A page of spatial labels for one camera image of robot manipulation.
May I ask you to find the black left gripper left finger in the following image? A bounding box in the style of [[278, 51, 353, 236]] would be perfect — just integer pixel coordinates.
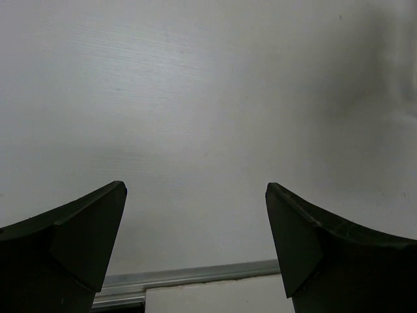
[[1, 181, 127, 312]]

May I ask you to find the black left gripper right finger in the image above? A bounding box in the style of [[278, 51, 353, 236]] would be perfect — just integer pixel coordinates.
[[265, 183, 416, 312]]

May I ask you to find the aluminium table edge rail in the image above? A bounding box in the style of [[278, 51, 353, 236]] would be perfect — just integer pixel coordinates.
[[91, 260, 280, 312]]

